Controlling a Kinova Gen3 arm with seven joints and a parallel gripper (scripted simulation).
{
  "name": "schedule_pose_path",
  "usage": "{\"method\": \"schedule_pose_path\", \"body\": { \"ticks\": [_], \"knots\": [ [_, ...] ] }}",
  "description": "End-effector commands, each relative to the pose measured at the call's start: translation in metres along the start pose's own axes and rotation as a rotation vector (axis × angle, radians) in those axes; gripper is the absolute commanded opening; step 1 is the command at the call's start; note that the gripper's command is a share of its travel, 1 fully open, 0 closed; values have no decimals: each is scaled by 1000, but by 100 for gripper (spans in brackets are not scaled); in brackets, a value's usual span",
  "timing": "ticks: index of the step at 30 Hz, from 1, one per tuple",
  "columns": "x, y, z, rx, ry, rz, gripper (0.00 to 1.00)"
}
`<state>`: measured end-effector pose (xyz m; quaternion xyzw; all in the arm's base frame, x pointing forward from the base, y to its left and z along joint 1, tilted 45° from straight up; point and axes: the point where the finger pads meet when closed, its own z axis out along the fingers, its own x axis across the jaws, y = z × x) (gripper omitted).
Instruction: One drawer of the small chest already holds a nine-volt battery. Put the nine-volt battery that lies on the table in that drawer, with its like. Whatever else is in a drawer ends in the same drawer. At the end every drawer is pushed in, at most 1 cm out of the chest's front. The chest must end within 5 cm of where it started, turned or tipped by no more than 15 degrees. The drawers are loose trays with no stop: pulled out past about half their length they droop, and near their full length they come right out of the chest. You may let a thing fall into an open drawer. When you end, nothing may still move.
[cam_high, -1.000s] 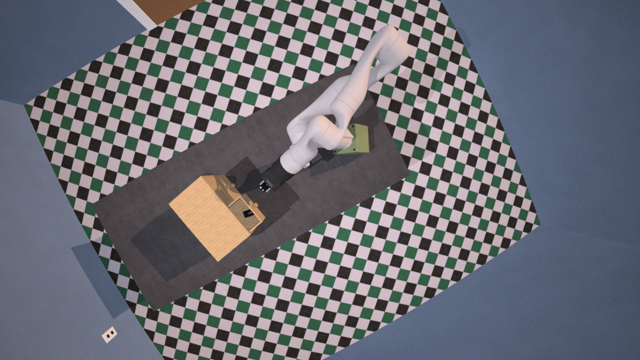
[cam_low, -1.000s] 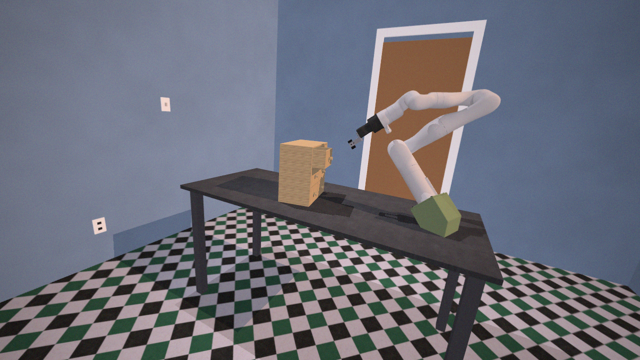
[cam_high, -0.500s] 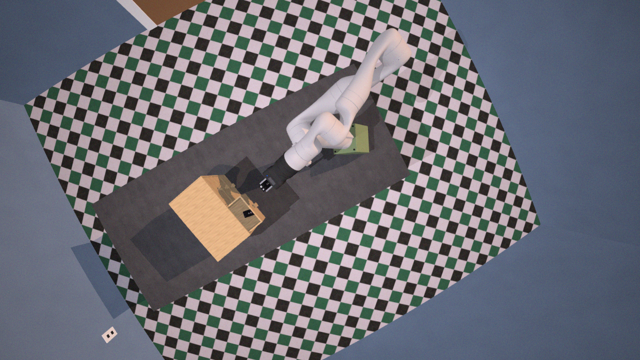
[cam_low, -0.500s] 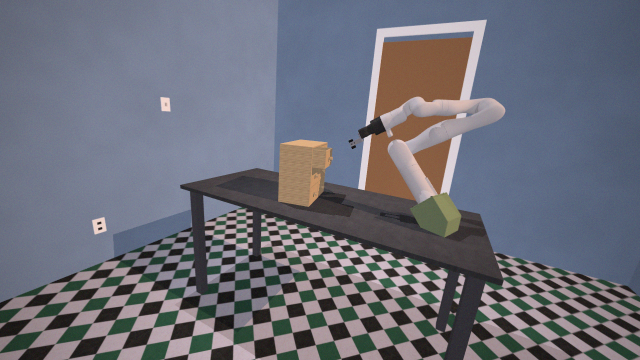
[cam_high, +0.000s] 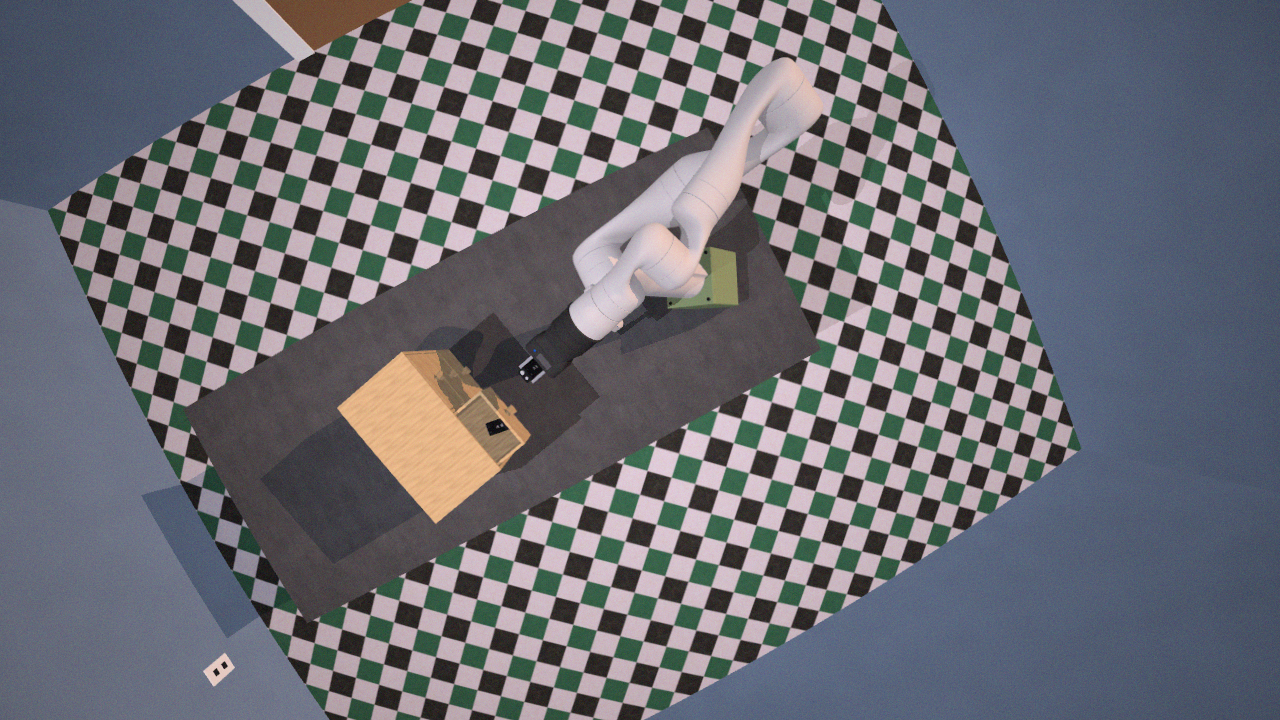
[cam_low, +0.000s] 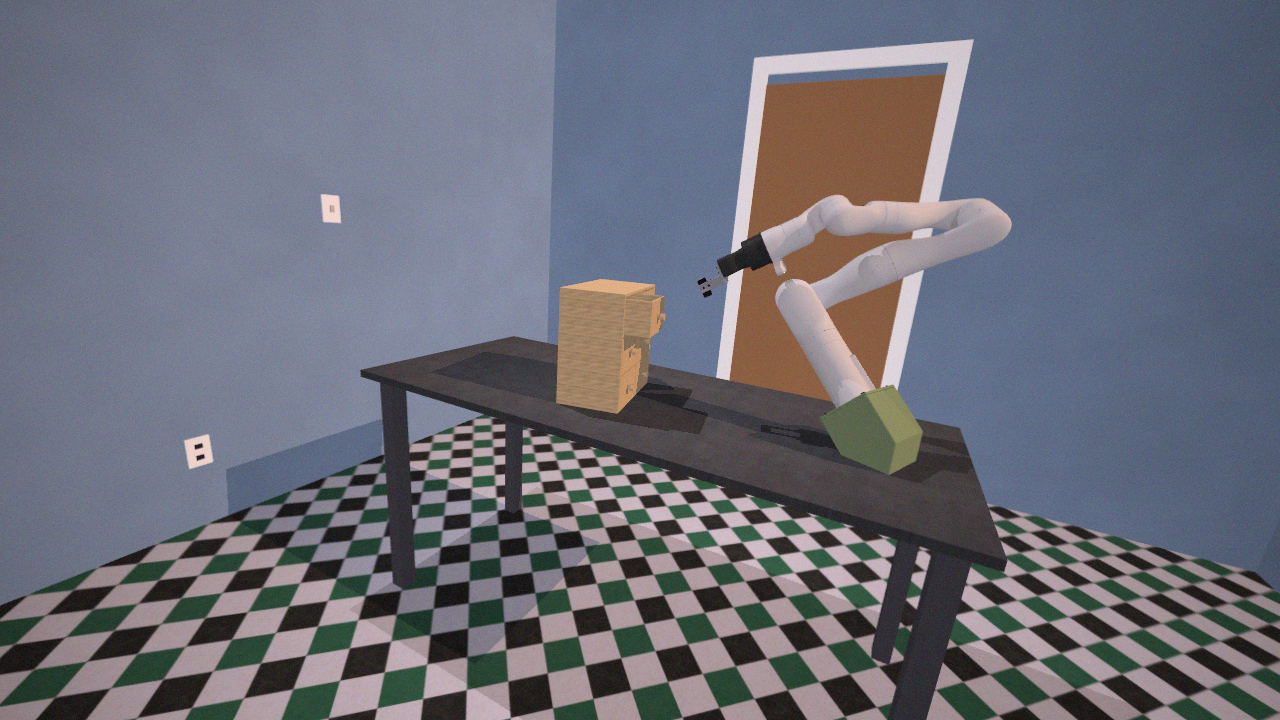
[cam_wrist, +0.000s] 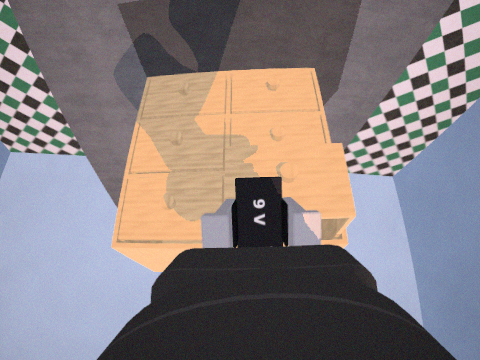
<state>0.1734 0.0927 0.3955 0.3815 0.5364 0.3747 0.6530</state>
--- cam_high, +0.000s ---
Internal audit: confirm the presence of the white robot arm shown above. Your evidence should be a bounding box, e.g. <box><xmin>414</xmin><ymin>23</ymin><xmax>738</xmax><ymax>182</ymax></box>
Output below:
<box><xmin>573</xmin><ymin>56</ymin><xmax>823</xmax><ymax>322</ymax></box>

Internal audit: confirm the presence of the light wooden chest of drawers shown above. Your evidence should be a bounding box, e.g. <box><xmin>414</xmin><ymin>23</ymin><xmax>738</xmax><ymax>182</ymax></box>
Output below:
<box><xmin>337</xmin><ymin>350</ymin><xmax>512</xmax><ymax>523</ymax></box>

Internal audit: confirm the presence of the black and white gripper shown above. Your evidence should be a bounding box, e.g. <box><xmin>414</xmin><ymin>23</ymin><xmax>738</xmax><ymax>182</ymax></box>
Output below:
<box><xmin>518</xmin><ymin>284</ymin><xmax>623</xmax><ymax>383</ymax></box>

